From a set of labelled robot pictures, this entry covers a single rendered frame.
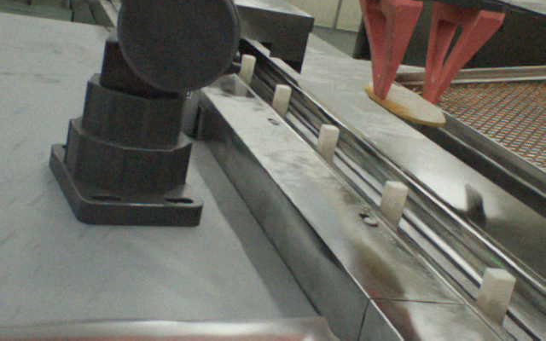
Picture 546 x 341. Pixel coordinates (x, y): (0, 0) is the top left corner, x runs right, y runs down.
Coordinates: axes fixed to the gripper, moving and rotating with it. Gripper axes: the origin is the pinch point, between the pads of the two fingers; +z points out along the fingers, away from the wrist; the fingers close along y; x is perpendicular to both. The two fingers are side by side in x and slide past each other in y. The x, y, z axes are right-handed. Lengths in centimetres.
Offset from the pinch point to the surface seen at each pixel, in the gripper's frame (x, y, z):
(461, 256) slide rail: -9.6, 1.6, 8.5
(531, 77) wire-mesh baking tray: 23.8, 26.0, 1.7
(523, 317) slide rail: -17.6, 1.2, 8.5
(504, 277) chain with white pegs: -16.8, -0.2, 6.5
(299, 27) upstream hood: 45.4, 7.3, 3.0
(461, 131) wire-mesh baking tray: 6.7, 9.3, 4.2
